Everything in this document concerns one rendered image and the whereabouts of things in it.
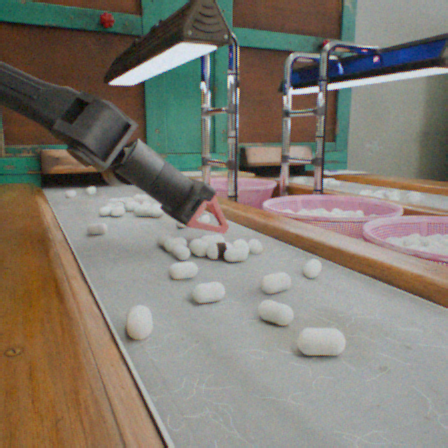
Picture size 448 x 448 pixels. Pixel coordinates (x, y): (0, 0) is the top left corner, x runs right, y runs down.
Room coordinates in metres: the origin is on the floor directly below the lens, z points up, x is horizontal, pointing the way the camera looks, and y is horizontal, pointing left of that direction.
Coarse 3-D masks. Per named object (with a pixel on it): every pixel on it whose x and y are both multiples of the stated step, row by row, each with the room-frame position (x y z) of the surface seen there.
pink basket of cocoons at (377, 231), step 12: (396, 216) 0.69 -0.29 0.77; (408, 216) 0.69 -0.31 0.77; (420, 216) 0.70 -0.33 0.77; (432, 216) 0.70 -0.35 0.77; (444, 216) 0.69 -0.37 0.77; (372, 228) 0.65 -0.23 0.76; (384, 228) 0.67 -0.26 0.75; (396, 228) 0.68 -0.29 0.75; (408, 228) 0.69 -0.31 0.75; (420, 228) 0.69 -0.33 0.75; (432, 228) 0.69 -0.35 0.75; (444, 228) 0.69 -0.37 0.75; (372, 240) 0.55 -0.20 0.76; (384, 240) 0.53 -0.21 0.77; (408, 252) 0.49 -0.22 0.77; (420, 252) 0.48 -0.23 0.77; (444, 264) 0.47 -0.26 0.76
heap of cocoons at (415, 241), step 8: (392, 240) 0.64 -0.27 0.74; (400, 240) 0.65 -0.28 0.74; (408, 240) 0.65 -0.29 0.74; (416, 240) 0.63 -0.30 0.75; (424, 240) 0.64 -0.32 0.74; (432, 240) 0.65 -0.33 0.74; (440, 240) 0.65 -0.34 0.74; (416, 248) 0.60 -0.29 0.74; (424, 248) 0.63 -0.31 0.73; (432, 248) 0.59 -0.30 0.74; (440, 248) 0.59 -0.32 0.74
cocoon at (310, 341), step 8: (312, 328) 0.30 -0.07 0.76; (304, 336) 0.29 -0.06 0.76; (312, 336) 0.29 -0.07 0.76; (320, 336) 0.29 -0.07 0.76; (328, 336) 0.29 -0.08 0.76; (336, 336) 0.29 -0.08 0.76; (304, 344) 0.29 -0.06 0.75; (312, 344) 0.29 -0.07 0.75; (320, 344) 0.29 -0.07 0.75; (328, 344) 0.29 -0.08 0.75; (336, 344) 0.29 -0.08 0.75; (344, 344) 0.29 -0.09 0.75; (304, 352) 0.29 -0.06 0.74; (312, 352) 0.29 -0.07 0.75; (320, 352) 0.29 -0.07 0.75; (328, 352) 0.29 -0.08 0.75; (336, 352) 0.29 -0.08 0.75
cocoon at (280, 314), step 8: (264, 304) 0.35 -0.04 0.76; (272, 304) 0.35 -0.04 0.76; (280, 304) 0.35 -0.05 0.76; (264, 312) 0.35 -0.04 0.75; (272, 312) 0.34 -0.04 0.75; (280, 312) 0.34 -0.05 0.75; (288, 312) 0.34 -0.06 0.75; (272, 320) 0.34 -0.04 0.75; (280, 320) 0.34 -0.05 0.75; (288, 320) 0.34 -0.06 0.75
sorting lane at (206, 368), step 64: (64, 192) 1.22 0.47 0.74; (128, 192) 1.21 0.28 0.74; (128, 256) 0.56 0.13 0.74; (192, 256) 0.56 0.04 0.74; (256, 256) 0.56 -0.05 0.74; (192, 320) 0.35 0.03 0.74; (256, 320) 0.35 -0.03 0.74; (320, 320) 0.35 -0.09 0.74; (384, 320) 0.35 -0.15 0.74; (192, 384) 0.25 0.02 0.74; (256, 384) 0.25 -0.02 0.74; (320, 384) 0.25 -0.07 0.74; (384, 384) 0.25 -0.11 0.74
